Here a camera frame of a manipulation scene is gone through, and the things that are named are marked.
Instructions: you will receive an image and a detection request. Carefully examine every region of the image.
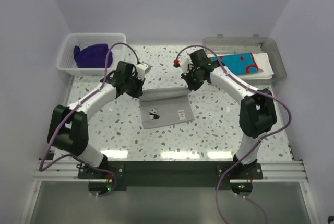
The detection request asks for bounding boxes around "colourful striped towel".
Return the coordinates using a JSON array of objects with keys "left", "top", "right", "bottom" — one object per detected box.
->
[{"left": 219, "top": 52, "right": 259, "bottom": 75}]

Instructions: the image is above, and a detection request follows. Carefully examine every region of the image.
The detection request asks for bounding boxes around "grey towel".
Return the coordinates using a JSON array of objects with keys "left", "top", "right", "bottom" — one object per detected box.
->
[{"left": 139, "top": 87, "right": 194, "bottom": 129}]

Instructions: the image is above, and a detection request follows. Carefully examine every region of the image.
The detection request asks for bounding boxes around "white towel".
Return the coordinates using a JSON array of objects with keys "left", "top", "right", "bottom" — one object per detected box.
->
[{"left": 208, "top": 52, "right": 275, "bottom": 80}]

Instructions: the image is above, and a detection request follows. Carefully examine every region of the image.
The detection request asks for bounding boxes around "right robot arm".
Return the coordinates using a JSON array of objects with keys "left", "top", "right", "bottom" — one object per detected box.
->
[{"left": 173, "top": 49, "right": 277, "bottom": 179}]

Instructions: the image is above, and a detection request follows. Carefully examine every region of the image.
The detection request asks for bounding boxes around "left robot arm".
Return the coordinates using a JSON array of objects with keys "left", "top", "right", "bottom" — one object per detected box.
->
[{"left": 47, "top": 61, "right": 151, "bottom": 179}]

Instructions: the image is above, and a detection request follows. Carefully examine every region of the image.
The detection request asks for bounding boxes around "clear grey plastic bin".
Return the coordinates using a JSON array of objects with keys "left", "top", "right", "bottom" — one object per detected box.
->
[{"left": 202, "top": 36, "right": 287, "bottom": 85}]

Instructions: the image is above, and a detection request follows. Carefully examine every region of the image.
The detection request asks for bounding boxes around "purple towel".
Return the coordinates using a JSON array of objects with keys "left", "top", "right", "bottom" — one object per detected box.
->
[{"left": 73, "top": 44, "right": 109, "bottom": 68}]

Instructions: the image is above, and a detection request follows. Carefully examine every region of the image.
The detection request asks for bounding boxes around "white plastic basket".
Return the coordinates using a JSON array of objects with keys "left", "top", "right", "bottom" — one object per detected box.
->
[{"left": 56, "top": 33, "right": 127, "bottom": 76}]

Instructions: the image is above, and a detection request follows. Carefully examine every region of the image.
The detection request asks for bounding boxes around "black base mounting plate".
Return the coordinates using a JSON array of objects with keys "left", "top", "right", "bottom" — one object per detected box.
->
[{"left": 77, "top": 161, "right": 264, "bottom": 193}]

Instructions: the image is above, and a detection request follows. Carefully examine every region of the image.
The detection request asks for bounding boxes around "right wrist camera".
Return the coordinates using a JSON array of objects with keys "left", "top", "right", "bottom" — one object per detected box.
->
[{"left": 173, "top": 58, "right": 191, "bottom": 75}]

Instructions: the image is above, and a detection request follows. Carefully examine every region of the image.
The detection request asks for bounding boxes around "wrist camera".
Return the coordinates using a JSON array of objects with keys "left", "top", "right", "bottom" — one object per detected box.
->
[
  {"left": 135, "top": 63, "right": 152, "bottom": 80},
  {"left": 173, "top": 58, "right": 191, "bottom": 75}
]

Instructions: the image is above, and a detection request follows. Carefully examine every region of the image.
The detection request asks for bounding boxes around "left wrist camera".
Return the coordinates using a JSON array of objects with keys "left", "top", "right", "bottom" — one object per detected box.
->
[{"left": 135, "top": 63, "right": 152, "bottom": 80}]

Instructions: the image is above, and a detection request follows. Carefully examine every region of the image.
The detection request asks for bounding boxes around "aluminium frame rail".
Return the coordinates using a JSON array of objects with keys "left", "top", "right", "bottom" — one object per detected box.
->
[{"left": 32, "top": 140, "right": 310, "bottom": 183}]

